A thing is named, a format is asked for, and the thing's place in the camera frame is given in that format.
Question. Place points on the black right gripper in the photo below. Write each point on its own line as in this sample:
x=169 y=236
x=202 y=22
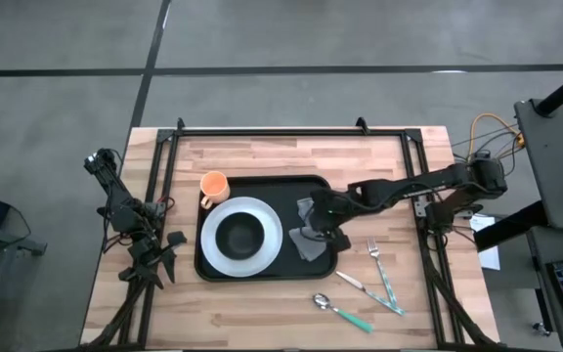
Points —
x=328 y=210

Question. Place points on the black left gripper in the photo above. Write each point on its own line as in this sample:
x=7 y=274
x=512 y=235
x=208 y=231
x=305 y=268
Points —
x=144 y=251

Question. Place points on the grey cloth napkin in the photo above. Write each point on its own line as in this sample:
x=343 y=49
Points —
x=311 y=249

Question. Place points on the white round plate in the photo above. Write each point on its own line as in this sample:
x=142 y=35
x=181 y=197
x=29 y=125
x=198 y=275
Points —
x=274 y=239

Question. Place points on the black bowl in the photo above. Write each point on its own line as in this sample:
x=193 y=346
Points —
x=240 y=236

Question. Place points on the orange mug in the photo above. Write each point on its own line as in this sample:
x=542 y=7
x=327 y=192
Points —
x=214 y=186

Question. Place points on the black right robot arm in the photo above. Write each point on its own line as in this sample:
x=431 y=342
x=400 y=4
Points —
x=408 y=186

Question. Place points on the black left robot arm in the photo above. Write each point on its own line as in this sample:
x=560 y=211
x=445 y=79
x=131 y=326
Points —
x=115 y=190

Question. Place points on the black rectangular serving tray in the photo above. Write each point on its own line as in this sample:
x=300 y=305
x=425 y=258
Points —
x=281 y=190

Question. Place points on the white paper sheet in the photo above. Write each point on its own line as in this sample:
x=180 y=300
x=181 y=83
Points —
x=489 y=256

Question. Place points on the black beam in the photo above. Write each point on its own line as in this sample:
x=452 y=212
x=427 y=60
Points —
x=511 y=227

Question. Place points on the grey keyboard desk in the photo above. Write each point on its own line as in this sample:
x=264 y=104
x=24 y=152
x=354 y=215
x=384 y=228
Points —
x=540 y=254

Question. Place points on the grey side desk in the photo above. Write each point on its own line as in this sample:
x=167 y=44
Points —
x=560 y=166

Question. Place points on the caster wheel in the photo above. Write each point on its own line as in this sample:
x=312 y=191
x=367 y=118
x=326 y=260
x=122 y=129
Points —
x=541 y=328

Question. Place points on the black aluminium rig frame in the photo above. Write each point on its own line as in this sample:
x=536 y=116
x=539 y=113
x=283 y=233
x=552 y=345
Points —
x=286 y=132

